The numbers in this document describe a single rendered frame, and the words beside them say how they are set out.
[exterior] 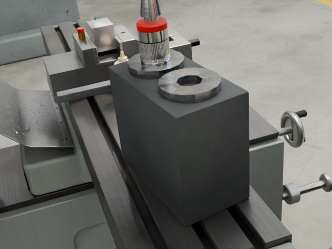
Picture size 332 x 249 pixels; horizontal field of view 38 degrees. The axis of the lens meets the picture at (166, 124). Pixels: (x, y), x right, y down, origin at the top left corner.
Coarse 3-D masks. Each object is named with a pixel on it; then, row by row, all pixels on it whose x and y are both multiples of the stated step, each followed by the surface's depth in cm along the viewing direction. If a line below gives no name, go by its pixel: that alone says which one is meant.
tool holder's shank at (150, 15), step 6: (144, 0) 70; (150, 0) 70; (156, 0) 71; (144, 6) 71; (150, 6) 71; (156, 6) 71; (144, 12) 71; (150, 12) 71; (156, 12) 71; (144, 18) 72; (150, 18) 72; (156, 18) 72
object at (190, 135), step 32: (128, 64) 76; (192, 64) 77; (128, 96) 75; (160, 96) 68; (192, 96) 65; (224, 96) 66; (128, 128) 80; (160, 128) 68; (192, 128) 64; (224, 128) 67; (128, 160) 85; (160, 160) 72; (192, 160) 67; (224, 160) 70; (160, 192) 76; (192, 192) 69; (224, 192) 73
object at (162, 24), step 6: (162, 18) 74; (138, 24) 72; (144, 24) 72; (150, 24) 72; (156, 24) 72; (162, 24) 72; (138, 30) 73; (144, 30) 72; (150, 30) 71; (156, 30) 72
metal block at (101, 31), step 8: (88, 24) 113; (96, 24) 113; (104, 24) 112; (112, 24) 112; (88, 32) 116; (96, 32) 111; (104, 32) 112; (112, 32) 113; (96, 40) 112; (104, 40) 113; (112, 40) 113; (104, 48) 114; (112, 48) 114
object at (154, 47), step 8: (160, 32) 72; (144, 40) 73; (152, 40) 72; (160, 40) 72; (168, 40) 74; (144, 48) 73; (152, 48) 73; (160, 48) 73; (168, 48) 75; (144, 56) 74; (152, 56) 74; (160, 56) 74; (168, 56) 75; (152, 64) 74; (160, 64) 74
